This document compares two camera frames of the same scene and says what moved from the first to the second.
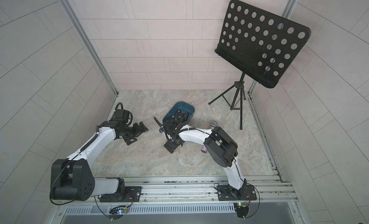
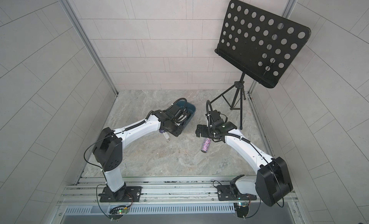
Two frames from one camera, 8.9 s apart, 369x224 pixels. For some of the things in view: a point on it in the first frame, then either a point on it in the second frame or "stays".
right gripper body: [172, 143] -> [208, 131]
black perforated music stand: [261, 44] stays
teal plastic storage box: [183, 106] stays
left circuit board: [117, 212] stays
